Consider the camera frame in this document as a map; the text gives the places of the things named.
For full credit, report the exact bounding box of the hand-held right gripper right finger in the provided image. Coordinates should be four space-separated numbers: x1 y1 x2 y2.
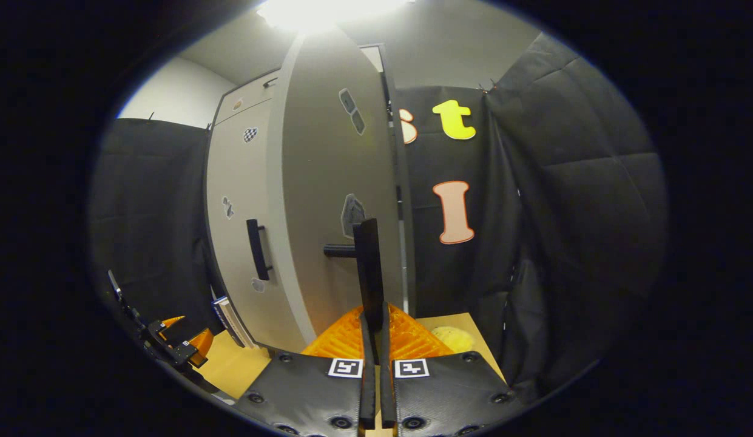
379 302 525 437

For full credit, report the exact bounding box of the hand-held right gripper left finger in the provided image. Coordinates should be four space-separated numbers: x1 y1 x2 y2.
234 303 377 437

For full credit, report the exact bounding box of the grey double-door shoe cabinet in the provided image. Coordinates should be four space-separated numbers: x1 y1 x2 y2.
203 42 419 356

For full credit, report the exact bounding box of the grey shoe cabinet door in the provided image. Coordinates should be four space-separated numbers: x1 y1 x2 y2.
206 97 310 353
266 27 407 356

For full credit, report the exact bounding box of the grey cabinet drawer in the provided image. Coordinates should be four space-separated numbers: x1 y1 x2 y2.
214 70 280 125

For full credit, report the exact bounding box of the white and blue book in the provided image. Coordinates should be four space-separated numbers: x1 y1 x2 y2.
211 296 258 350

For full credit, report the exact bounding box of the yellow soft round object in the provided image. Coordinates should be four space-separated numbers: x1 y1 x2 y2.
430 326 477 354

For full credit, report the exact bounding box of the black backdrop cloth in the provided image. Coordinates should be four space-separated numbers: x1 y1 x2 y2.
88 33 668 401

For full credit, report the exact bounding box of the ceiling light panel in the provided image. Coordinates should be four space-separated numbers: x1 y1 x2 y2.
258 0 413 32

